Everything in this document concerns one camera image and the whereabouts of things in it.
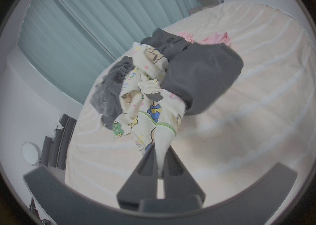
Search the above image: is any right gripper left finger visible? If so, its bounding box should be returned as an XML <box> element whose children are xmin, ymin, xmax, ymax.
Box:
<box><xmin>117</xmin><ymin>144</ymin><xmax>158</xmax><ymax>211</ymax></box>

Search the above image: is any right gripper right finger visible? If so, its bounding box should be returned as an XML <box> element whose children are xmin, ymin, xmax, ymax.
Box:
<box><xmin>163</xmin><ymin>146</ymin><xmax>206</xmax><ymax>207</ymax></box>

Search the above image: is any white printed pyjama top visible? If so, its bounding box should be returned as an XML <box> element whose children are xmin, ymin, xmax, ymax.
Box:
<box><xmin>112</xmin><ymin>42</ymin><xmax>187</xmax><ymax>179</ymax></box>

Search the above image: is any bed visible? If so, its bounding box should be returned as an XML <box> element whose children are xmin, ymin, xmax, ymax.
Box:
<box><xmin>65</xmin><ymin>0</ymin><xmax>316</xmax><ymax>208</ymax></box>

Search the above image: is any dark grey garment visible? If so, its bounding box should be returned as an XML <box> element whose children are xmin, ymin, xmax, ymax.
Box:
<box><xmin>90</xmin><ymin>56</ymin><xmax>139</xmax><ymax>129</ymax></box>

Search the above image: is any small white object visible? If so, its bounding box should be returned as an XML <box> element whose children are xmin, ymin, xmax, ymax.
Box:
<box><xmin>53</xmin><ymin>118</ymin><xmax>64</xmax><ymax>131</ymax></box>

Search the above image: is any black garment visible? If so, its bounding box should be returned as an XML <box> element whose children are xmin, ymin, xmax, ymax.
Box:
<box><xmin>141</xmin><ymin>28</ymin><xmax>244</xmax><ymax>116</ymax></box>

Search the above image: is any round woven basket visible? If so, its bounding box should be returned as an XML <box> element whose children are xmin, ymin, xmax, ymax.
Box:
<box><xmin>21</xmin><ymin>141</ymin><xmax>40</xmax><ymax>165</ymax></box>

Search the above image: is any pink garment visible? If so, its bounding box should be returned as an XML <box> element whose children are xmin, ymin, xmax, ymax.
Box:
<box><xmin>176</xmin><ymin>31</ymin><xmax>232</xmax><ymax>46</ymax></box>

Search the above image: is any blue-green curtain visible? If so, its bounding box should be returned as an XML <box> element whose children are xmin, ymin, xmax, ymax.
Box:
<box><xmin>47</xmin><ymin>0</ymin><xmax>205</xmax><ymax>61</ymax></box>
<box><xmin>17</xmin><ymin>0</ymin><xmax>116</xmax><ymax>106</ymax></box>

